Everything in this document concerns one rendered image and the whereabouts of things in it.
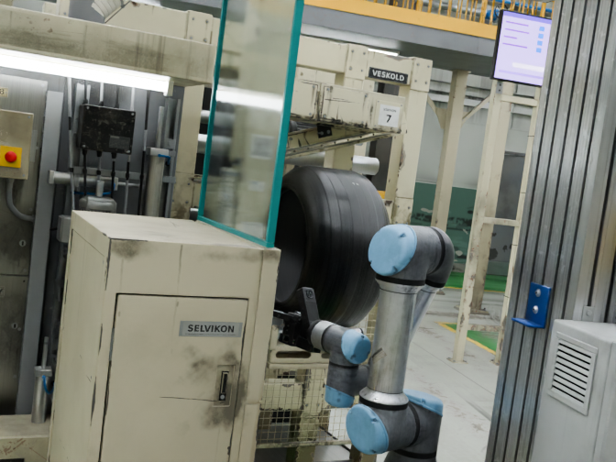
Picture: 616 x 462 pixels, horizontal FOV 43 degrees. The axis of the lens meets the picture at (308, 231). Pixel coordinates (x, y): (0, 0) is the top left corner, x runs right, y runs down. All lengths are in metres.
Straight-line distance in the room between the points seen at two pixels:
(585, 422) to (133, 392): 0.94
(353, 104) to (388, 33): 5.57
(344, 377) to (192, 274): 0.47
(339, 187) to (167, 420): 1.11
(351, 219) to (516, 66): 4.17
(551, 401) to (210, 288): 0.77
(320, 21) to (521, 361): 6.79
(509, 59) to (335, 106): 3.68
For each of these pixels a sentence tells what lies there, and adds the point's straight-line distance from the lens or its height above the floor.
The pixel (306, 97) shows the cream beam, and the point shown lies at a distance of 2.93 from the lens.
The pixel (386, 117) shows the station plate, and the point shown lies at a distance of 3.09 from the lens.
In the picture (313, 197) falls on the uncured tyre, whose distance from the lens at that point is 2.57.
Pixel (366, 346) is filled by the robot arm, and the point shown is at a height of 1.05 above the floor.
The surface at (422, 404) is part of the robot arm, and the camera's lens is 1.93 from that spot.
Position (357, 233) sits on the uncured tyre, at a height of 1.27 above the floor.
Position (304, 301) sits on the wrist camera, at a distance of 2.04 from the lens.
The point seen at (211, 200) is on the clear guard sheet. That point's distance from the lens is 2.23.
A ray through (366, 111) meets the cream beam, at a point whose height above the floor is 1.70.
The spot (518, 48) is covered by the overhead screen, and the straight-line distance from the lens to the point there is 6.58.
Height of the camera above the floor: 1.48
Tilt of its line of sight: 5 degrees down
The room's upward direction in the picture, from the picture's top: 7 degrees clockwise
